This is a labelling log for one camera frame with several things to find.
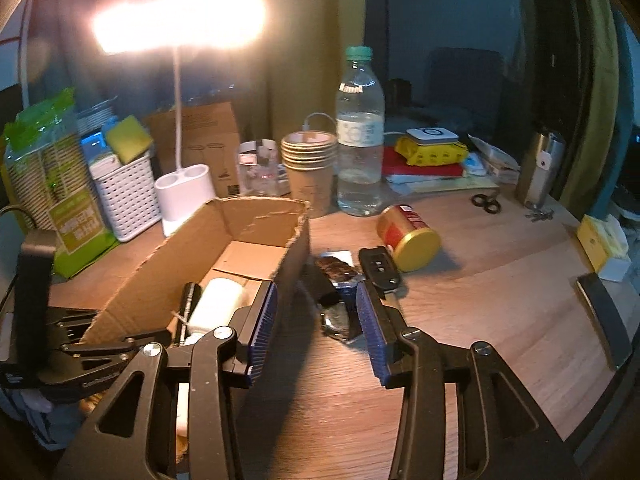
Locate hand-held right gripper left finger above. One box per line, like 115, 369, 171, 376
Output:
52, 280, 279, 480

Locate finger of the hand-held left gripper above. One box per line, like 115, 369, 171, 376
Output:
42, 329, 173, 396
47, 307, 101, 346

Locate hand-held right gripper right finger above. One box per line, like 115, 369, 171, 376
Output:
356, 280, 583, 480

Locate dark wristwatch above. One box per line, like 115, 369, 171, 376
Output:
300, 262, 363, 343

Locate white power adapter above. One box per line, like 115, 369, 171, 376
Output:
187, 278, 246, 336

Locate black car key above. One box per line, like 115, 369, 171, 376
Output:
359, 246, 402, 293

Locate small white box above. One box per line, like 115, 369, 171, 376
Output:
315, 250, 361, 288

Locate black flashlight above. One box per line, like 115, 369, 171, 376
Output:
177, 282, 201, 346

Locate cardboard box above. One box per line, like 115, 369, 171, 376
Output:
80, 197, 312, 356

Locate white pill bottle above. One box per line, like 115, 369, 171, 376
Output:
175, 382, 191, 441

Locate red and gold can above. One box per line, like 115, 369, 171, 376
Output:
376, 204, 442, 272

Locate bagged pack of paper cups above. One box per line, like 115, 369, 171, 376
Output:
0, 87, 121, 278

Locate white woven plastic basket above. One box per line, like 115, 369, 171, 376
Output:
90, 152, 163, 242

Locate white tissue pack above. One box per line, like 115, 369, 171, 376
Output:
87, 154, 121, 178

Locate blue packet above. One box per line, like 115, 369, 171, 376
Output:
80, 130, 108, 163

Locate clear plastic water bottle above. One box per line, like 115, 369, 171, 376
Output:
336, 46, 386, 217

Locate stack of brown paper cups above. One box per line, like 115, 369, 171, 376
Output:
280, 131, 337, 218

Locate white desk lamp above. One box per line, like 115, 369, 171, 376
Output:
92, 0, 266, 236

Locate red book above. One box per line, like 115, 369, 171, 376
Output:
382, 146, 466, 179

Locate black scissors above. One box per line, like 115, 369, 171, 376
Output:
471, 192, 501, 213

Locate yellow-green sponge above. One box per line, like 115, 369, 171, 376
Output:
105, 115, 153, 165

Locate yellow packet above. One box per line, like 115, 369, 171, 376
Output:
395, 136, 468, 167

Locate flat brown cardboard panel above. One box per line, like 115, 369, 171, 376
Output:
142, 101, 242, 198

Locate white power bank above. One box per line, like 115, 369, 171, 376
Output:
406, 127, 458, 146

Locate stainless steel tumbler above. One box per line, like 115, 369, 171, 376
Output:
515, 131, 566, 208

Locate black smartphone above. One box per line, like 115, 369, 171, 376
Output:
576, 272, 632, 371

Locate yellow tissue box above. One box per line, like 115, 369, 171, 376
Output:
575, 214, 632, 281

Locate olive curtain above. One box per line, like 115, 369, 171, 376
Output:
265, 0, 371, 136
565, 0, 626, 211

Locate dark sheer curtain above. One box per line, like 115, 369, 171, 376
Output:
520, 0, 591, 201

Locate teal curtain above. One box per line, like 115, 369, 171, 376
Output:
607, 10, 640, 126

